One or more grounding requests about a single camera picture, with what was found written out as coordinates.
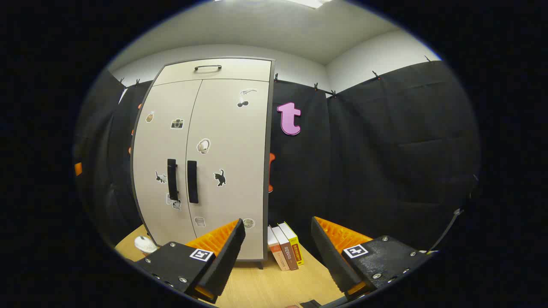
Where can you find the yellow book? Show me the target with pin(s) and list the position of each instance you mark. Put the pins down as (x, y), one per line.
(295, 246)

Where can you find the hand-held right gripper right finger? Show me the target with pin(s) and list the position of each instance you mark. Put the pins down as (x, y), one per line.
(329, 256)

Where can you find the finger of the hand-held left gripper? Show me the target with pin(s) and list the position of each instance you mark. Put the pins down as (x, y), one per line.
(78, 168)

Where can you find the ceiling light panel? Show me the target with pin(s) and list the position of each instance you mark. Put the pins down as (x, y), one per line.
(310, 2)

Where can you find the white double-door shoe cabinet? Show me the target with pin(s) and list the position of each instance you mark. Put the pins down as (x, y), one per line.
(244, 70)

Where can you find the black backdrop cloth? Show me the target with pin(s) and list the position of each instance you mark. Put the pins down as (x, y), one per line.
(364, 149)

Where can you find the brown book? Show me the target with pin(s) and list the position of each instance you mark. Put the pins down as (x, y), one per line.
(289, 253)

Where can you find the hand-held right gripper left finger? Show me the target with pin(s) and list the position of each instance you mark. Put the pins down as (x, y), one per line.
(229, 252)

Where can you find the white round object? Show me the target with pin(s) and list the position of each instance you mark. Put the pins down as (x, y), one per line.
(145, 244)

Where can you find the white cabinet door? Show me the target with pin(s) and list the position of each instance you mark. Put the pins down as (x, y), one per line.
(162, 141)
(239, 141)

